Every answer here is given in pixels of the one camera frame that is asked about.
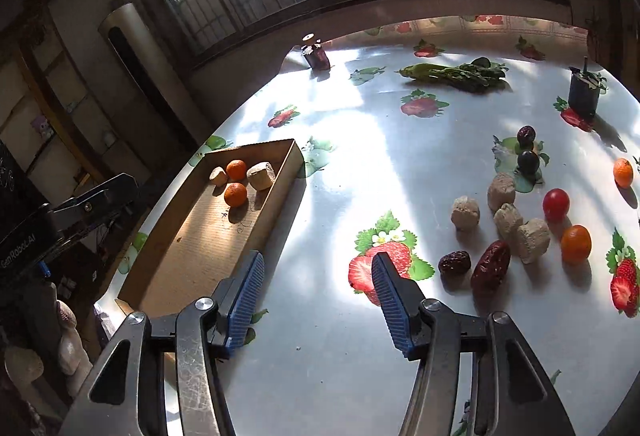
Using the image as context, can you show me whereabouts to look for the red cherry tomato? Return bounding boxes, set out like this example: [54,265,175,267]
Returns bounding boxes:
[543,188,571,222]

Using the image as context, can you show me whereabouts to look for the pale rounded object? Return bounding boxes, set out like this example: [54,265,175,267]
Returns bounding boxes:
[56,300,94,376]
[4,346,45,386]

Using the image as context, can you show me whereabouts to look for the light green long pepper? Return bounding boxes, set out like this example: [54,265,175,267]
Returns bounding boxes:
[397,63,443,82]

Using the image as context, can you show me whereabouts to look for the wooden shelf cabinet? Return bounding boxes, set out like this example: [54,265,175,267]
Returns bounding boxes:
[0,41,151,197]

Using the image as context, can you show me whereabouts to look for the dark leafy greens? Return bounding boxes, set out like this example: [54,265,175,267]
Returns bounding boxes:
[435,61,510,93]

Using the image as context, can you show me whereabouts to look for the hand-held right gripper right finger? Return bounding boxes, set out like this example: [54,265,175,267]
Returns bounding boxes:
[371,252,578,436]

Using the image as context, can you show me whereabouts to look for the shallow cardboard box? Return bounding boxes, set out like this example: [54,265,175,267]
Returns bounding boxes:
[116,138,307,319]

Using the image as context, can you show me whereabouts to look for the fruit print tablecloth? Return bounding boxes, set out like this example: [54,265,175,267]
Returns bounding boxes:
[92,15,640,436]

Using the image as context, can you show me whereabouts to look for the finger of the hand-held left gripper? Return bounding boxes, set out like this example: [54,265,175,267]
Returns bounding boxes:
[49,173,139,238]

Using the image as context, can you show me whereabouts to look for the beige crumbly block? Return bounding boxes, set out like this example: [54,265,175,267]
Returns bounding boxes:
[450,196,481,231]
[247,161,276,191]
[494,203,524,239]
[515,218,551,264]
[487,173,517,212]

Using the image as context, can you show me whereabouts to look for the dark purple plum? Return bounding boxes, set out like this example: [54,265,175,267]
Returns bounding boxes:
[516,150,541,176]

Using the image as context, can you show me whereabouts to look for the small dark glass bottle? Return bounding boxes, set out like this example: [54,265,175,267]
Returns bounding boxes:
[301,33,331,71]

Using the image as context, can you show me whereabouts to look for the large wrinkled red date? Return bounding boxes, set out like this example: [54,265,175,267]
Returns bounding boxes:
[470,240,512,293]

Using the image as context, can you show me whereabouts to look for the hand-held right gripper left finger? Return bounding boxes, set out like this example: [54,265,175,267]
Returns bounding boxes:
[59,250,266,436]

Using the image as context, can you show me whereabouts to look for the black cup with stick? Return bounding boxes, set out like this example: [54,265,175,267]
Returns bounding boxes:
[568,57,608,119]

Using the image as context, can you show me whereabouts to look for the small wrinkled red date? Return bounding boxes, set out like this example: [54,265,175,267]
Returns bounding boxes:
[438,251,472,276]

